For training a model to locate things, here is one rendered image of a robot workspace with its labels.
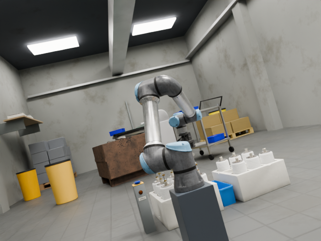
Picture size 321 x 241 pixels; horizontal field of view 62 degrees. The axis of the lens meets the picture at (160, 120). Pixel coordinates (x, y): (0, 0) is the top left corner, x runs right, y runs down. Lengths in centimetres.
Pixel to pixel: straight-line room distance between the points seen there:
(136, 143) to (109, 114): 475
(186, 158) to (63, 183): 292
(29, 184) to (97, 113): 373
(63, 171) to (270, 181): 284
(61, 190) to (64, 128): 497
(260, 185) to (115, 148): 252
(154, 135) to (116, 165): 267
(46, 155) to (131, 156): 346
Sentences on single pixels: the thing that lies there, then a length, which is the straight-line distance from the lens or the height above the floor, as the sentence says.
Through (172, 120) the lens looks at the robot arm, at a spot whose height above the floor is 65.
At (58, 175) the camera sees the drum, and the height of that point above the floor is 39.
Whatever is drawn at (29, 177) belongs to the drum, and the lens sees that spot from 586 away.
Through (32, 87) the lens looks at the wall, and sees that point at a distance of 922.
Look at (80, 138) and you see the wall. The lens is 877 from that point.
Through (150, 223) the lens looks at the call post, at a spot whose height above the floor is 6.
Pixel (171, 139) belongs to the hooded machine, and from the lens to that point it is 818.
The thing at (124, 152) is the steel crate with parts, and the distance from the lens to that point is 405.
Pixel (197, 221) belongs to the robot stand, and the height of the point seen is 16.
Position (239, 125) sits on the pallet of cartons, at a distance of 632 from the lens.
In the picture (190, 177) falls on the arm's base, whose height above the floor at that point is 36.
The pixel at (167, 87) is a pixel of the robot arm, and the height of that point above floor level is 82.
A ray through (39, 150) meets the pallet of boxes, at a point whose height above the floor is 95.
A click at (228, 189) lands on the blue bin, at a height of 10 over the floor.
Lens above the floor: 60
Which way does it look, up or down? 2 degrees up
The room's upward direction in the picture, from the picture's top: 16 degrees counter-clockwise
